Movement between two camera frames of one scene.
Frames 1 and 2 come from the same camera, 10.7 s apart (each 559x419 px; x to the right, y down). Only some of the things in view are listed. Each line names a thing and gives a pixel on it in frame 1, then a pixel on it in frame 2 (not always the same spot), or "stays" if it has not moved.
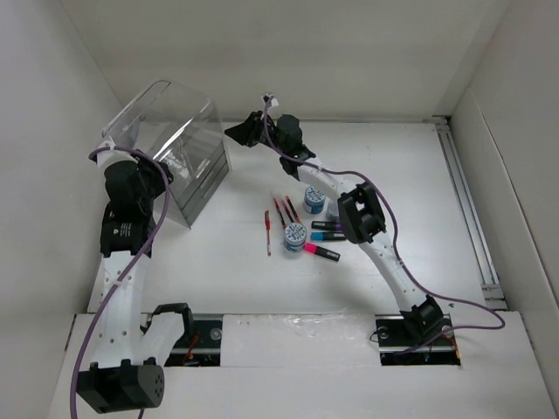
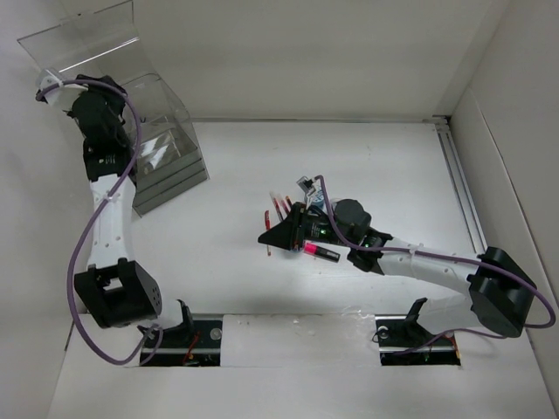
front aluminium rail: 395,346 stays
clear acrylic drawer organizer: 184,128 -> 105,43
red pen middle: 287,210 stays
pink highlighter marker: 310,248 stays
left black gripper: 155,170 -> 116,99
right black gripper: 245,133 -> 288,235
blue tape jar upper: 314,199 stays
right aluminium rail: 493,296 stays
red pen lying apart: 268,228 stays
